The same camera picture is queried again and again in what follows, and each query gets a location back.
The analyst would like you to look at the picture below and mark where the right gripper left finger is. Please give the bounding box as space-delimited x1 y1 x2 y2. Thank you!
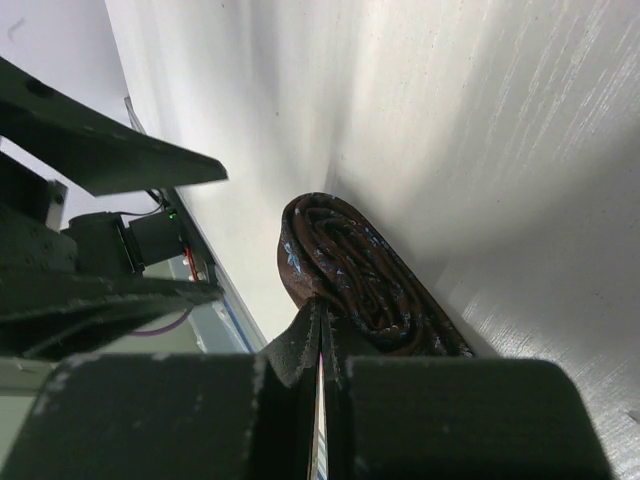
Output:
1 300 320 479

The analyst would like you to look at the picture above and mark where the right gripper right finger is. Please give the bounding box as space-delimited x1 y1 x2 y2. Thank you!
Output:
319 301 613 479

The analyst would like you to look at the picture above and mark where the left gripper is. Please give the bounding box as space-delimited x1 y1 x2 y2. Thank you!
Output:
1 59 228 358

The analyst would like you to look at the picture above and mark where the brown blue-flowered tie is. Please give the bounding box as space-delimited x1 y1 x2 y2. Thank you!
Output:
277 192 474 358

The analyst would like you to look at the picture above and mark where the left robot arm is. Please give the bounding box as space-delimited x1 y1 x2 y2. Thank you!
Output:
1 62 227 361

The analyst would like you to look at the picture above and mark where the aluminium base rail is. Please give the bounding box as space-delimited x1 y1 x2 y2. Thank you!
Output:
123 94 269 356

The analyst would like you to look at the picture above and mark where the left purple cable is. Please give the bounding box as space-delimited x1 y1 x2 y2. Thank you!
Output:
132 309 191 339

